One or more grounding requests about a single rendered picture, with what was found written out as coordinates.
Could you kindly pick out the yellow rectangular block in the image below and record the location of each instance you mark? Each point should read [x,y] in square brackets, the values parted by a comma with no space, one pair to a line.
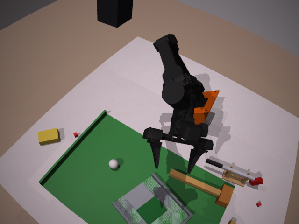
[48,136]

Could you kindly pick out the green putting mat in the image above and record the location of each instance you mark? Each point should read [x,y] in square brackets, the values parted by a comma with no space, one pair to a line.
[85,183]

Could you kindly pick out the white ball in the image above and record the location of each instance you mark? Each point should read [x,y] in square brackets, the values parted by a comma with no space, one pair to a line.
[113,163]

